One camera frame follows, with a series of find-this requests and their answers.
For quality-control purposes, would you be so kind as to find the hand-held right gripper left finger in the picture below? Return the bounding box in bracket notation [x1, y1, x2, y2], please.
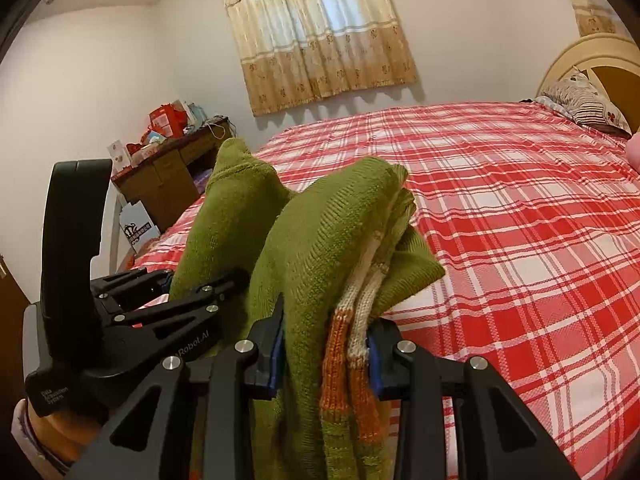
[65, 292, 287, 480]

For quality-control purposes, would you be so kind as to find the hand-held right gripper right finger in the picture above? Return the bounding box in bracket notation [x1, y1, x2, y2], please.
[366, 321, 581, 480]

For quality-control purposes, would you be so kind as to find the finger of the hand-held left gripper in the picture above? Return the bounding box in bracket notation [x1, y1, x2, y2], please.
[106, 267, 251, 330]
[90, 268, 174, 312]

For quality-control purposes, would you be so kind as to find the green knitted sweater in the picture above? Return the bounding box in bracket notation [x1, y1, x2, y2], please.
[169, 137, 447, 480]

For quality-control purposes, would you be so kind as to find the person's left forearm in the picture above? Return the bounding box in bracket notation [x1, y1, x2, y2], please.
[11, 399, 108, 478]

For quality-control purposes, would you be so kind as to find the white printed paper bag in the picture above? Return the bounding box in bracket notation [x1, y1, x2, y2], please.
[120, 205, 161, 253]

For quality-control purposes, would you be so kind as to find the white box with red print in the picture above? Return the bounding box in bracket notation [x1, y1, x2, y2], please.
[107, 140, 132, 178]

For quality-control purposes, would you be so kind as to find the brown wooden door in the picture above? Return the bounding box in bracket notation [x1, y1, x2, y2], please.
[0, 255, 32, 401]

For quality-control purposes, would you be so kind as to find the brown wooden desk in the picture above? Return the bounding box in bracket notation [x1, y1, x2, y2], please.
[111, 124, 236, 233]

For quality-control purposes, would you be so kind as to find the bed with red plaid sheet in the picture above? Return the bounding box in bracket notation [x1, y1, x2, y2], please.
[131, 101, 640, 480]

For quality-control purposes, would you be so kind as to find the beige patterned window curtain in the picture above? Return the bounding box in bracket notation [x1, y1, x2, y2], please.
[216, 0, 418, 117]

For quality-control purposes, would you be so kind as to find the grey patterned pillow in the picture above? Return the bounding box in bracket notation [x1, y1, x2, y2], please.
[540, 71, 633, 136]

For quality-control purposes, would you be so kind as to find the cream wooden headboard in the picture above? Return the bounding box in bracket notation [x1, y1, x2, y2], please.
[537, 34, 640, 133]

